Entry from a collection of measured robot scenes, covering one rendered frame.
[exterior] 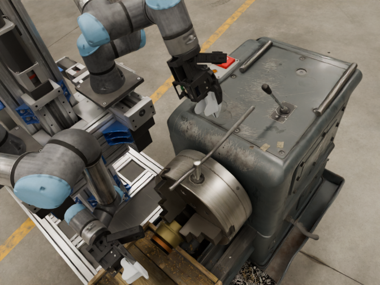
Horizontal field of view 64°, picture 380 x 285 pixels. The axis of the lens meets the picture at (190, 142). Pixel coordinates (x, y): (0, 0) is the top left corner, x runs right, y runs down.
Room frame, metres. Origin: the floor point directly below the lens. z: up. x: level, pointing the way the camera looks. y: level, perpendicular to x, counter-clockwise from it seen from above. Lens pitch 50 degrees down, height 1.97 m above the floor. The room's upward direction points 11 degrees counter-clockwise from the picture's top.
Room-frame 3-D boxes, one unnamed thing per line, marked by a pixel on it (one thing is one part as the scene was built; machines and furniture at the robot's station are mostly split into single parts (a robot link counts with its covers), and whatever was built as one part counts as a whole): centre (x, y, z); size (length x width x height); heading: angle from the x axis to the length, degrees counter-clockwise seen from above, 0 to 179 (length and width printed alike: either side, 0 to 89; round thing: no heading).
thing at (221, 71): (0.94, -0.17, 1.23); 0.13 x 0.08 x 0.05; 131
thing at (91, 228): (0.45, 0.35, 1.08); 0.08 x 0.05 x 0.08; 131
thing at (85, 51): (1.11, 0.29, 1.33); 0.13 x 0.12 x 0.14; 110
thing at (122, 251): (0.35, 0.25, 1.10); 0.09 x 0.02 x 0.05; 41
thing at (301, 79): (0.77, -0.29, 1.06); 0.59 x 0.48 x 0.39; 131
